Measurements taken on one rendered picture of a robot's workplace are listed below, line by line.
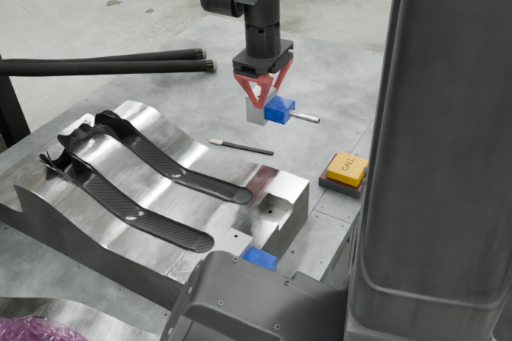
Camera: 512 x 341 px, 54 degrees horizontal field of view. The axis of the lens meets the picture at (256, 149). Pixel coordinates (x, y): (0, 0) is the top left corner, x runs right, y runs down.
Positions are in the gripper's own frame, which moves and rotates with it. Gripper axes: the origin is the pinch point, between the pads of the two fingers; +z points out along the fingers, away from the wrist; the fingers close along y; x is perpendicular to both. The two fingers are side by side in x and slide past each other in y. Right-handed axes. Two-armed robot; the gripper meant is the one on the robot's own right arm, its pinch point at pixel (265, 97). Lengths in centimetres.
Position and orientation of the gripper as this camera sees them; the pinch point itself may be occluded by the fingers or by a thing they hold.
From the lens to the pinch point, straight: 89.8
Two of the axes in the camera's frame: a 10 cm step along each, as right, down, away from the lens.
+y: -5.0, 5.6, -6.6
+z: 0.5, 7.8, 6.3
